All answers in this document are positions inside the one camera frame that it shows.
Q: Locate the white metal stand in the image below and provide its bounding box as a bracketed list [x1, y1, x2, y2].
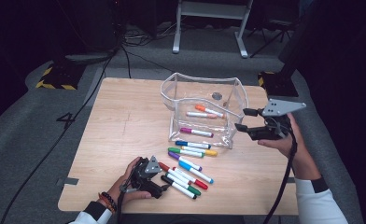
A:
[172, 0, 254, 59]

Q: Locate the black yellow striped base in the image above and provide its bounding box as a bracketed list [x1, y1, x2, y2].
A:
[35, 63, 86, 91]

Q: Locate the person's right hand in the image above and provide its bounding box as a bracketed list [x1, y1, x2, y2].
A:
[258, 113, 309, 163]

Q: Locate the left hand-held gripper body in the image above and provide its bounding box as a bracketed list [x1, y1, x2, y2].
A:
[120, 155, 164, 200]

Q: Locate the orange marker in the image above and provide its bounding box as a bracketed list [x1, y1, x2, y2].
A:
[194, 104, 226, 119]

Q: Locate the long black floor cable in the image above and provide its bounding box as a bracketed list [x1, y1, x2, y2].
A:
[0, 54, 114, 224]

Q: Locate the magenta marker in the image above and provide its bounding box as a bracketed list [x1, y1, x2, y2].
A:
[179, 127, 215, 138]

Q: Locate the person's left hand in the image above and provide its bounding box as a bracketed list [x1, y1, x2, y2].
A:
[107, 156, 153, 205]

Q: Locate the short black floor cable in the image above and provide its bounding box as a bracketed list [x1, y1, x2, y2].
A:
[120, 45, 133, 79]

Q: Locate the purple marker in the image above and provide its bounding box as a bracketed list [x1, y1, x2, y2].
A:
[167, 150, 204, 172]

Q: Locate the salmon pink marker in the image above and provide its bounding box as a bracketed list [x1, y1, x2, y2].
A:
[186, 111, 218, 119]

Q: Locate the clear plastic pouch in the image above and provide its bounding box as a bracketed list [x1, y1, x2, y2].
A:
[160, 72, 250, 149]

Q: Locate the black stand with striped base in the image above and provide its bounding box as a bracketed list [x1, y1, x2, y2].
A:
[257, 0, 316, 98]

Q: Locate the dark blue marker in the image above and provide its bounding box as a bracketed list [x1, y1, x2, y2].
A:
[175, 140, 212, 150]

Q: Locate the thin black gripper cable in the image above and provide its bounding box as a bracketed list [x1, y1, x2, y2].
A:
[117, 186, 133, 224]

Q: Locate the black bead bracelet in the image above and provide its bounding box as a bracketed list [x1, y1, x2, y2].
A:
[100, 191, 119, 213]

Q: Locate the orange bracelet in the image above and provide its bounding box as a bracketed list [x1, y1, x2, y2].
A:
[97, 193, 115, 216]

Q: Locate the black tripod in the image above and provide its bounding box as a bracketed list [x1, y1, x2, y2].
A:
[248, 17, 296, 59]

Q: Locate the grey tape strip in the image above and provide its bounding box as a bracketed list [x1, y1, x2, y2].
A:
[55, 176, 79, 188]

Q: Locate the red marker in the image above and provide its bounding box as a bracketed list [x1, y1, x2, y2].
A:
[172, 166, 209, 190]
[158, 161, 191, 185]

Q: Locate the tangle of cables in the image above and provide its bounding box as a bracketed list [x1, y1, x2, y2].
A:
[121, 21, 179, 48]

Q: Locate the black marker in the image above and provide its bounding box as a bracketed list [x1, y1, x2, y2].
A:
[160, 175, 198, 201]

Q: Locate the light blue marker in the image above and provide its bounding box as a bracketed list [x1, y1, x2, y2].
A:
[177, 160, 215, 185]

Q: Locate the dark cabinet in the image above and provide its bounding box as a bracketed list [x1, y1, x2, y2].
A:
[54, 0, 124, 64]

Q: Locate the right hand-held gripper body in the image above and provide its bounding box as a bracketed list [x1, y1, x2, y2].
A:
[247, 98, 307, 141]

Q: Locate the thick black gripper cable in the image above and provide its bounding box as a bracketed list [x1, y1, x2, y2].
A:
[262, 129, 298, 224]

